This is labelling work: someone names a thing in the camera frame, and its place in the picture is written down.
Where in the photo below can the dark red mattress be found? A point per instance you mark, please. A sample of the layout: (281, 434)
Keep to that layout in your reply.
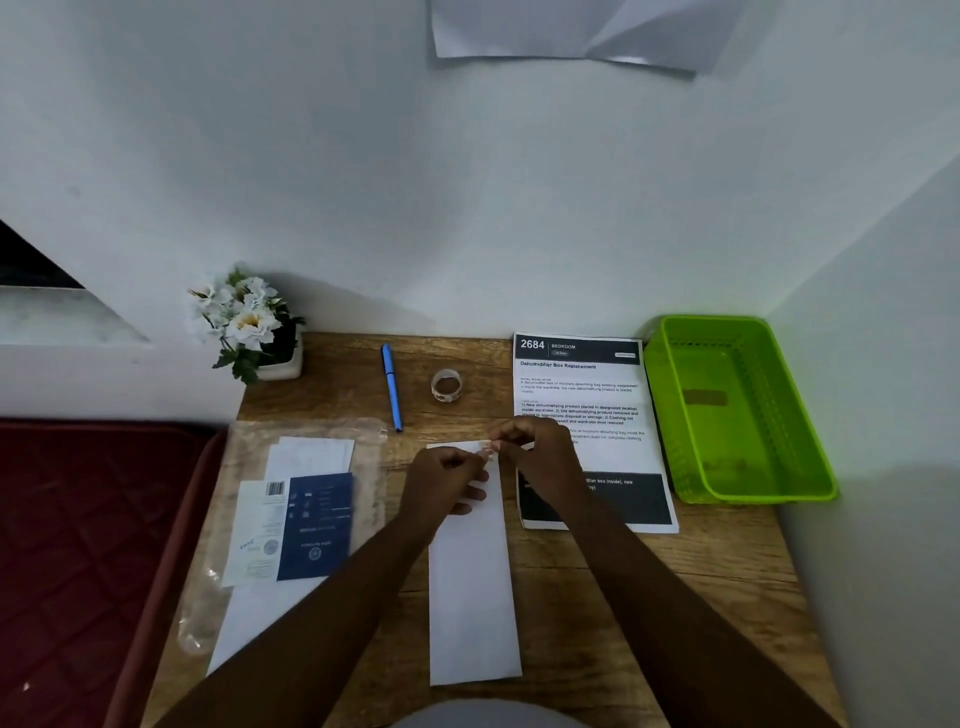
(82, 570)

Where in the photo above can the white paper sheet on wall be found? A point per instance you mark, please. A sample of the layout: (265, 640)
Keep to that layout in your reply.
(562, 26)

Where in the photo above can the dark window with grille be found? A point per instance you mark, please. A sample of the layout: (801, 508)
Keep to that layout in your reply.
(26, 262)

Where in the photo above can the blue and white label card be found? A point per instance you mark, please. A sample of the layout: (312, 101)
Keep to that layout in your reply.
(315, 525)

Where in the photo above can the person's left hand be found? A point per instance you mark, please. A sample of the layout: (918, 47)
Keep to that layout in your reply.
(439, 487)

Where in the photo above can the person's right forearm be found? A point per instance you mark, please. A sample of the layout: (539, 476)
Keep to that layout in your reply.
(690, 630)

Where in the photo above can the person's left forearm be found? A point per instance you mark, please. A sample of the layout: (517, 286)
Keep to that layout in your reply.
(300, 637)

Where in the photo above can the person's grey shirt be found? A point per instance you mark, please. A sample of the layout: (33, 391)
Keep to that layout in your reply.
(487, 716)

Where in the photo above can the blue pen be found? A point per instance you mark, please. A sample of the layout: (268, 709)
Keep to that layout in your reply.
(392, 390)

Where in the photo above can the clear tape piece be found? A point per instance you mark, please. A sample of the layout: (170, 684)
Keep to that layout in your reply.
(487, 451)

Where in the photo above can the stack of white envelopes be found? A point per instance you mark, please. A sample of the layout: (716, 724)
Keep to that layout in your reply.
(247, 615)

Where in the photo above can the green plastic tray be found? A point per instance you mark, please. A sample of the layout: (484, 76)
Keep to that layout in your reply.
(742, 450)

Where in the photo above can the printed paper sheet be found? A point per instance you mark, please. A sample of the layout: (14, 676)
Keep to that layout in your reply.
(585, 382)

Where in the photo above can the small clear tape roll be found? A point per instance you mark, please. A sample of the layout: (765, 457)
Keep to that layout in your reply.
(435, 386)

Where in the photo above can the potted white flower plant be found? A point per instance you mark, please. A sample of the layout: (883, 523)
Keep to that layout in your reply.
(247, 322)

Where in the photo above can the person's right hand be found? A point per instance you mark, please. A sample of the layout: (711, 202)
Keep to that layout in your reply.
(547, 457)

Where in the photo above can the clear plastic bag with card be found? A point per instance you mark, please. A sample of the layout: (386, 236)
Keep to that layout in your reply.
(371, 450)

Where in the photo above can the single white envelope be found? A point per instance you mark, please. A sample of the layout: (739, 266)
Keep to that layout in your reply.
(472, 600)

